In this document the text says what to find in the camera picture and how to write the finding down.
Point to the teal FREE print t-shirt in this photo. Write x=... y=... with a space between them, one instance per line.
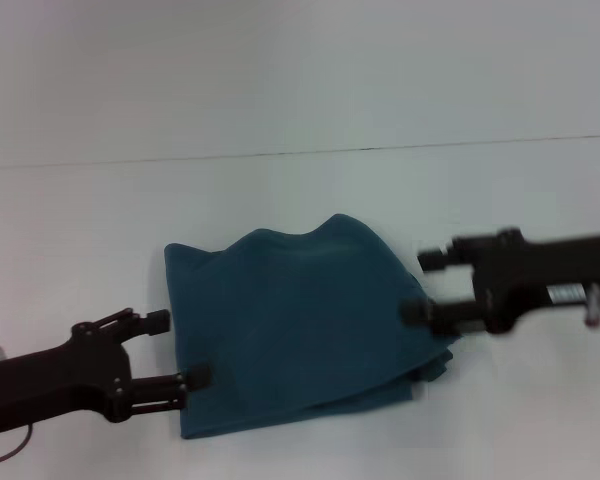
x=300 y=325

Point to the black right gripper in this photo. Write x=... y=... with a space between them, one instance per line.
x=545 y=280

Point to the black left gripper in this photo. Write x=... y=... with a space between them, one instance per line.
x=50 y=380

